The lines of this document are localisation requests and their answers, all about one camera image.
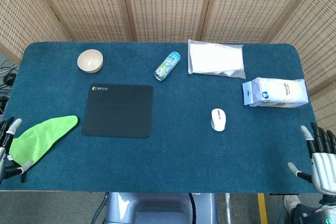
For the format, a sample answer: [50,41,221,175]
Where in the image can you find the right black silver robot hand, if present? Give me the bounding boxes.
[288,121,336,196]

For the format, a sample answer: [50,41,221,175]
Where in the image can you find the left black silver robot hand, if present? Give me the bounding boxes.
[0,117,34,182]

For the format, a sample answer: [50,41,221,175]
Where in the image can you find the white computer mouse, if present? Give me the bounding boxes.
[211,108,226,132]

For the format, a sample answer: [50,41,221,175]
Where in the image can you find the black mouse pad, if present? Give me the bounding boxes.
[81,83,154,138]

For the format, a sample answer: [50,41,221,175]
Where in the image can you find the green microfiber cloth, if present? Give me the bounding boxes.
[8,115,80,183]

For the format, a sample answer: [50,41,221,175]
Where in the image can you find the white shoe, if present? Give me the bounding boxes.
[284,195,301,216]

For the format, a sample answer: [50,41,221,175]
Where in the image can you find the dark trouser leg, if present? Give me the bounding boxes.
[288,202,322,224]

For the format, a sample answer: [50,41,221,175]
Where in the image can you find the yellow floor tape strip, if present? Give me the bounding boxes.
[257,193,269,224]

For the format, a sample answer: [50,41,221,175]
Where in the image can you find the white blue tissue pack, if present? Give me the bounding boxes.
[241,77,309,109]

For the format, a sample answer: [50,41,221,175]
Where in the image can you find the beige bowl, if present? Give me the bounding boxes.
[77,49,104,74]

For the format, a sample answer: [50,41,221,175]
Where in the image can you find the blue felt table cover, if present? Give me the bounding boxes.
[0,41,326,194]

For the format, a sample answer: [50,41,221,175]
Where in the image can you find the clear bag of white sheets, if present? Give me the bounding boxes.
[187,39,246,80]

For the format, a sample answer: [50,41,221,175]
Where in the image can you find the grey-blue robot torso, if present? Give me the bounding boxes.
[103,192,218,224]

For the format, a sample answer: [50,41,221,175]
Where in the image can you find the blue green drink can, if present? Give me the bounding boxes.
[154,51,181,81]

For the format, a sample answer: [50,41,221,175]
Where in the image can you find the woven bamboo folding screen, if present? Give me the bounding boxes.
[0,0,336,130]

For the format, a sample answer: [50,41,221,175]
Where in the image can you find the black floor cables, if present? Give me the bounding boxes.
[0,58,19,113]

